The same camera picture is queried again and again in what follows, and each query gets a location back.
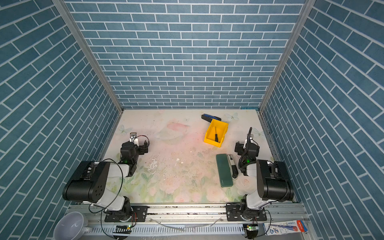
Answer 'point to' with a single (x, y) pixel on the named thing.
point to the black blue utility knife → (209, 118)
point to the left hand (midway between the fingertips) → (138, 140)
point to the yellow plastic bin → (221, 129)
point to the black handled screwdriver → (216, 135)
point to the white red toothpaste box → (284, 227)
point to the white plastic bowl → (70, 226)
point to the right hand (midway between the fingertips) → (246, 141)
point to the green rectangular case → (225, 174)
